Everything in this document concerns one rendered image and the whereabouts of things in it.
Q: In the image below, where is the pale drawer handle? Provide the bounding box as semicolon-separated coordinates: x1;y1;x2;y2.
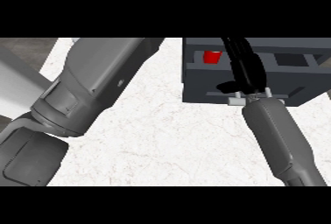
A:
227;87;287;107

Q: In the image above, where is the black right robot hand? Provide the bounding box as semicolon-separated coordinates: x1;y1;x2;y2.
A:
215;38;270;95

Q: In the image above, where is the dark grey drawer front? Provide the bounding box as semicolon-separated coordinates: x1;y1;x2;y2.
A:
181;64;331;108

